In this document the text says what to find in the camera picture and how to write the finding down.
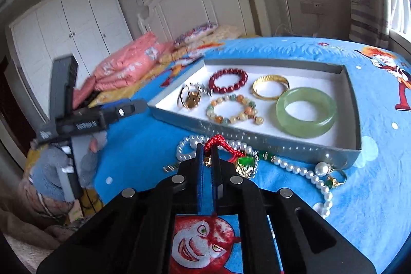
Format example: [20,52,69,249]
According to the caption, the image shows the person's left hand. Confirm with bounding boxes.
[32,132,108,197]

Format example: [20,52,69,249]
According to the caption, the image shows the beige fleece cloth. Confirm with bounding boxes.
[0,208,65,265]

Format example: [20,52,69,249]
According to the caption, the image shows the dark red bead bracelet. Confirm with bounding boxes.
[208,68,248,92]

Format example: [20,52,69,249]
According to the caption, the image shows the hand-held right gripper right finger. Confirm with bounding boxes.
[210,146,386,274]

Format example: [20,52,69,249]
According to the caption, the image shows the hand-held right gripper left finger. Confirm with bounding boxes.
[37,143,214,274]

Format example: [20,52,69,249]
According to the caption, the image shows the white pearl necklace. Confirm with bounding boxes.
[175,134,334,219]

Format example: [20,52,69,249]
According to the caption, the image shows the blue cartoon bedsheet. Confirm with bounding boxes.
[93,36,411,274]

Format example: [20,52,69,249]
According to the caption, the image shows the pink folded quilt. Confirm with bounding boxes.
[72,32,175,109]

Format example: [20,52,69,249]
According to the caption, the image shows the pale yellow pillow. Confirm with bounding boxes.
[210,24,243,40]

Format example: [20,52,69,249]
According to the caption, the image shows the red cord green pendant bracelet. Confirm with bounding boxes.
[203,135,273,180]

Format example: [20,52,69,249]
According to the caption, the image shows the patterned red white pillow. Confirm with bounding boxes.
[173,22,219,48]

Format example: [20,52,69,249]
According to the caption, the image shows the silver filigree bangle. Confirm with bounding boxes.
[190,81,214,97]

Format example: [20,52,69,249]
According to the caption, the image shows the green jade bangle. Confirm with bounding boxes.
[275,87,338,138]

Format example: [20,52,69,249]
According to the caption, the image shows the white grey shallow tray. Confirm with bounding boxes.
[148,58,363,170]

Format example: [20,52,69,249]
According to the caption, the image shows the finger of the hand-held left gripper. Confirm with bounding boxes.
[96,100,149,131]

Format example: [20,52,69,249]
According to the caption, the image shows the white wall socket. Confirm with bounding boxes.
[300,1,323,15]

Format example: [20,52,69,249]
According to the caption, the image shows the green gem gold ring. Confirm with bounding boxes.
[326,168,348,188]

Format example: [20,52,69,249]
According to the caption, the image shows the white wardrobe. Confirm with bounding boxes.
[8,0,134,120]

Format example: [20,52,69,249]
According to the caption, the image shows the plain gold bangle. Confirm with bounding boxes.
[251,75,289,100]

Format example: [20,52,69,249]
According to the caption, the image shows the white wooden headboard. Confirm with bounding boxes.
[137,0,272,43]

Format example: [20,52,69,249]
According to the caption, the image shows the gold flower brooch ring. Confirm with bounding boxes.
[178,84,203,110]

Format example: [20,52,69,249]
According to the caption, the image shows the pastel bead bracelet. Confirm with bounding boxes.
[205,93,264,126]

